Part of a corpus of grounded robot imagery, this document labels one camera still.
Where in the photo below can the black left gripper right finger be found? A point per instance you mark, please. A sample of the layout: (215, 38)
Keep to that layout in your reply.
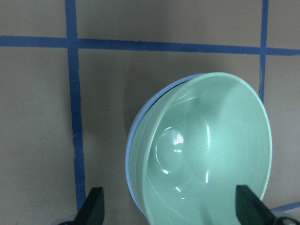
(250, 210)

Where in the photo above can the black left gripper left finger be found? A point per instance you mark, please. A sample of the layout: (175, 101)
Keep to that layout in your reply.
(93, 209)

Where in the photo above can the green bowl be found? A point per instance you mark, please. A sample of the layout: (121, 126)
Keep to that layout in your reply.
(195, 145)

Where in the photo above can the blue bowl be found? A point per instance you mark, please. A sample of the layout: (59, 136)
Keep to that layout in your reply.
(135, 124)

